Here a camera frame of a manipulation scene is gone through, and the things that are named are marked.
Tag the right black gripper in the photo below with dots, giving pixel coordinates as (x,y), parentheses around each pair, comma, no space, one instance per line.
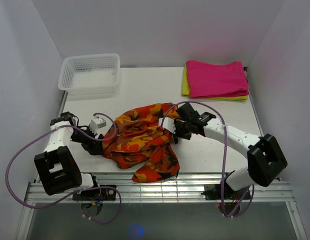
(177,123)

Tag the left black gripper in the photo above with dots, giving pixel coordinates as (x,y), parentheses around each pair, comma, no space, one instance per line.
(94,147)

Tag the orange camouflage trousers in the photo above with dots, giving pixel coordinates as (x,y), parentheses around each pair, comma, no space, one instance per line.
(137,139)

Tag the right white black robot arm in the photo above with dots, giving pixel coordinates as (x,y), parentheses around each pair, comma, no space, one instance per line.
(265,158)

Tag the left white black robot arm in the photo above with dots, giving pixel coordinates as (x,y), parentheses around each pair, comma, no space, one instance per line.
(56,166)

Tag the yellow folded towel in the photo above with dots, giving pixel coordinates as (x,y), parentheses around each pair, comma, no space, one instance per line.
(185,91)

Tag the pink folded towel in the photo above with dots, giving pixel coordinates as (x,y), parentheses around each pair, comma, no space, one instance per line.
(206,80)

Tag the white perforated plastic basket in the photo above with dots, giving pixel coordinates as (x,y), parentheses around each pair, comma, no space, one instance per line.
(90,74)

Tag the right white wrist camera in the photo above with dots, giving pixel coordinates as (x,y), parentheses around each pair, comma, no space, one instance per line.
(167,124)

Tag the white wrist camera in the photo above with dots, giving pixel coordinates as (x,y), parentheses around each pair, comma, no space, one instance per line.
(167,124)
(96,124)

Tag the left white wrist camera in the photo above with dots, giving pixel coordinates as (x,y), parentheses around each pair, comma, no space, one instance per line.
(96,124)

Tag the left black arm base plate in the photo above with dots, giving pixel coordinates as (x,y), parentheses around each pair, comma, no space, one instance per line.
(104,194)

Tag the aluminium rail frame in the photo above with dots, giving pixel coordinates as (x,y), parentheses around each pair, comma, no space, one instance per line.
(172,209)

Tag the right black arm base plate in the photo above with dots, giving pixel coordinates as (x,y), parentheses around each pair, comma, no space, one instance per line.
(220,192)

